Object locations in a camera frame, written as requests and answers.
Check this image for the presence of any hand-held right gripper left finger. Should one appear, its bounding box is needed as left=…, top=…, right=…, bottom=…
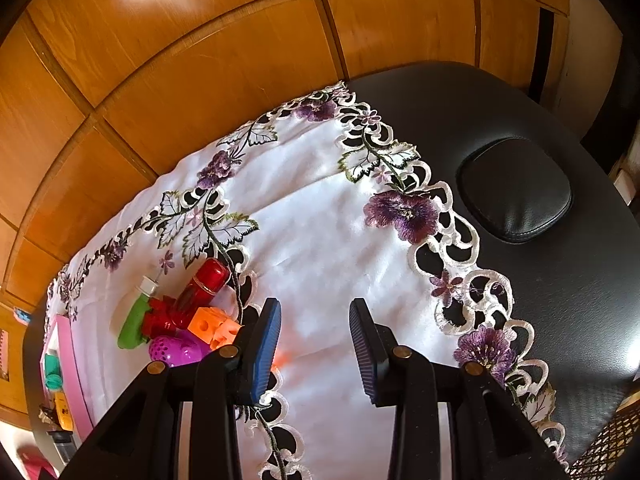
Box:
left=60, top=297, right=282, bottom=480

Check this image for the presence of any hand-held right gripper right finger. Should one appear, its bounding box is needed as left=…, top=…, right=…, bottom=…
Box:
left=348, top=297, right=571, bottom=480

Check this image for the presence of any orange toy cube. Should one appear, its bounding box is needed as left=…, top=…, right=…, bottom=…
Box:
left=189, top=306, right=243, bottom=351

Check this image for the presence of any shiny red cylinder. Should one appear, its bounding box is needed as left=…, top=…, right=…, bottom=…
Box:
left=172, top=257, right=232, bottom=328

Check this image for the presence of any purple plastic toy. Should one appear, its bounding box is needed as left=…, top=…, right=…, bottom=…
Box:
left=148, top=330, right=216, bottom=368

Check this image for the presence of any red plastic toy piece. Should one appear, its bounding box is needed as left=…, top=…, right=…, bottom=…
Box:
left=141, top=296, right=193, bottom=342

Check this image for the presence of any green and white toy bottle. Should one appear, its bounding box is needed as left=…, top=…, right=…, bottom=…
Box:
left=117, top=276, right=160, bottom=350

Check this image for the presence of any pink cardboard box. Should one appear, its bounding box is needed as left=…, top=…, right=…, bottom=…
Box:
left=39, top=314, right=96, bottom=448

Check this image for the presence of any orange plastic toy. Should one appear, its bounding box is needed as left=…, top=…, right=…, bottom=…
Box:
left=52, top=391, right=76, bottom=431

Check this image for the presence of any teal green plastic toy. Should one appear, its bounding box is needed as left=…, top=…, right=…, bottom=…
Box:
left=42, top=354, right=65, bottom=391

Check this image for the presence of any white embroidered floral tablecloth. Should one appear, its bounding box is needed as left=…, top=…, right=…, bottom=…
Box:
left=47, top=81, right=571, bottom=480

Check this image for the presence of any black padded cushion plug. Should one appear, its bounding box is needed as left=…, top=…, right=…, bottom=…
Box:
left=457, top=137, right=574, bottom=243

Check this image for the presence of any black padded table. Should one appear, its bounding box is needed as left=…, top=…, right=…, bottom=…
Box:
left=22, top=62, right=640, bottom=480

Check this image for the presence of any dark woven mesh seat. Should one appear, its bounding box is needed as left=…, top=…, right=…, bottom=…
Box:
left=570, top=400, right=640, bottom=480

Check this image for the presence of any wooden wardrobe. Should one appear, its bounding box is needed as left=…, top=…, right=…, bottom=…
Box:
left=0, top=0, right=571, bottom=411

